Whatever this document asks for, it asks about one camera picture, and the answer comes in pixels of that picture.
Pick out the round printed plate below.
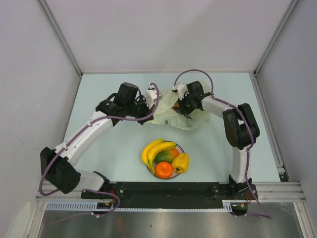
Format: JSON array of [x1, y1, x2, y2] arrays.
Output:
[[141, 138, 183, 179]]

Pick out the pale yellow plastic bag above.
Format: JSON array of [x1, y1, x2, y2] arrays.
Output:
[[150, 86, 211, 130]]

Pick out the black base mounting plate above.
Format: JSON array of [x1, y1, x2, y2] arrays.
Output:
[[81, 181, 258, 209]]

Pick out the aluminium frame rail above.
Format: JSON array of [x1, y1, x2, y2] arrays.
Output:
[[36, 182, 306, 202]]

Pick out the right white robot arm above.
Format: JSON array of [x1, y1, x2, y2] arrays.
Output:
[[172, 81, 260, 199]]

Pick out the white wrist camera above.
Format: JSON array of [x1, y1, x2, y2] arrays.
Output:
[[172, 84, 188, 100], [144, 83, 162, 109]]

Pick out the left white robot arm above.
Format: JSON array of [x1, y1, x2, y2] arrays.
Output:
[[39, 82, 160, 198]]

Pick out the green orange fake mango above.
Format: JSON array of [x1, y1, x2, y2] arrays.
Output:
[[155, 148, 179, 164]]

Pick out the orange fake tangerine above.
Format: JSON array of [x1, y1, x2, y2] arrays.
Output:
[[155, 162, 173, 179]]

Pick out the white slotted cable duct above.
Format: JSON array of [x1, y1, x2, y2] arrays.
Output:
[[46, 200, 235, 212]]

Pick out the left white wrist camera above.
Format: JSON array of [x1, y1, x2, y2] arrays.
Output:
[[144, 83, 162, 109]]

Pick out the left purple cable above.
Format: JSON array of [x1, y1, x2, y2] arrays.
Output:
[[39, 82, 160, 219]]

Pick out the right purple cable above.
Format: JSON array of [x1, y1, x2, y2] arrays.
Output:
[[173, 69, 273, 219]]

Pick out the yellow fake banana bunch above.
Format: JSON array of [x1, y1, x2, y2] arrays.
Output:
[[141, 138, 176, 175]]

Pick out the small yellow fake fruit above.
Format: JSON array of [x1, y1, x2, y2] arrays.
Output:
[[172, 153, 190, 173]]

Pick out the brown fake longan branch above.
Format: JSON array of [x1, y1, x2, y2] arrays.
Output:
[[172, 100, 194, 119]]

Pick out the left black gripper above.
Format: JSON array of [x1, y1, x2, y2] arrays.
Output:
[[125, 95, 155, 125]]

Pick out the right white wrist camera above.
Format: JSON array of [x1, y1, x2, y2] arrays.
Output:
[[172, 84, 188, 100]]

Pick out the purple cable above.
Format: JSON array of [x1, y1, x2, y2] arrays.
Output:
[[39, 82, 160, 219], [173, 69, 273, 219]]

